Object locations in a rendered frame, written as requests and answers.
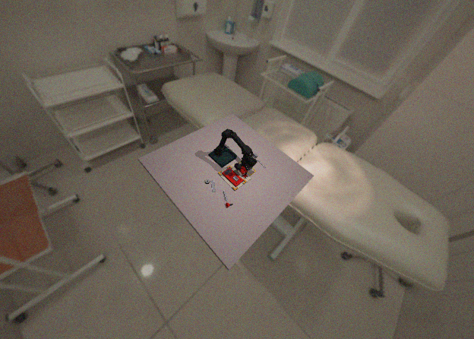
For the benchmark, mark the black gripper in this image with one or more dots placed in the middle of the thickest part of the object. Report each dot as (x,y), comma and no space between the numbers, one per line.
(239,166)

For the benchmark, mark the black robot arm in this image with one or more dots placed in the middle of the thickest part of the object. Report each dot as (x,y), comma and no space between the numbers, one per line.
(246,150)

